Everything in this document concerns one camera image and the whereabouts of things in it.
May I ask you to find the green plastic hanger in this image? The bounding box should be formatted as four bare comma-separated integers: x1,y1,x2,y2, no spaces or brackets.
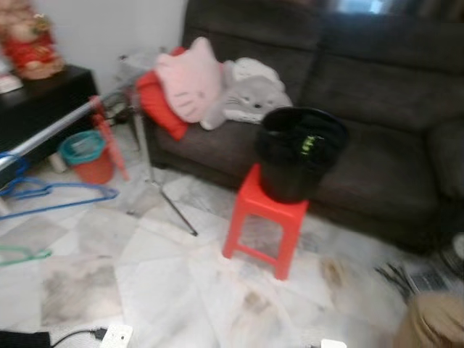
0,245,54,268

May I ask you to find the blue plastic hanger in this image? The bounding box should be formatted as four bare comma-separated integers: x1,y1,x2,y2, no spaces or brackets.
0,151,120,221

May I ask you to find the red plastic hanger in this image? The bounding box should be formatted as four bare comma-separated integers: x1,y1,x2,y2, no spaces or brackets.
88,94,131,182

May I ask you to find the dark grey fabric sofa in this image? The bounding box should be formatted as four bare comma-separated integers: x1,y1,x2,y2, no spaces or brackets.
145,0,464,253

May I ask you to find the person khaki trouser leg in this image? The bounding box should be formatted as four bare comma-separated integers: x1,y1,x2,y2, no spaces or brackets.
393,291,464,348

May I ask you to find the black plastic bucket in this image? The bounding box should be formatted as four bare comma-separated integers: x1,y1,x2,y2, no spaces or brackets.
255,106,350,204

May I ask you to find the red plastic stool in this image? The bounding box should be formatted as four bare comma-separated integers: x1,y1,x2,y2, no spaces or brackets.
222,163,310,281

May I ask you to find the grey totoro plush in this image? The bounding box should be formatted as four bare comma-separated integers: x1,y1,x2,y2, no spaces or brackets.
200,69,294,132

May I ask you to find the white and grey plush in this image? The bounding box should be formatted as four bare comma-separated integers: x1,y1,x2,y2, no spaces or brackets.
231,57,285,84

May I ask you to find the pink cat face cushion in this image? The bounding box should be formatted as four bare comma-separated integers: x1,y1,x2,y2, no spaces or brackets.
154,36,224,125

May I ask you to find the red cushion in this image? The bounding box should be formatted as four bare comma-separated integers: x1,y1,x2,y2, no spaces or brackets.
135,46,191,141

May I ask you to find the white speckled side table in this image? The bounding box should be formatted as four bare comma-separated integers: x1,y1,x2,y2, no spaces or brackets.
116,48,173,89

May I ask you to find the orange bin teal liner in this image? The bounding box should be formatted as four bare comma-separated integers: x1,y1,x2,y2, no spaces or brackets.
59,130,115,186

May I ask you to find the silver metal clothes rack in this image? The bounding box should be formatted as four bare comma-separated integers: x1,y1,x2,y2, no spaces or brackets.
0,76,199,237

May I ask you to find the black television stand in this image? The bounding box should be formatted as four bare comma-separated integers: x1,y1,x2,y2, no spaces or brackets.
0,65,99,173

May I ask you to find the red robed deity statue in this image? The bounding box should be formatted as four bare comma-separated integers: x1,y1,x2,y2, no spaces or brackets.
0,0,66,80

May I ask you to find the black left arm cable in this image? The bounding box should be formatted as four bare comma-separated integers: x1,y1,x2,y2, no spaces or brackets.
51,327,108,348

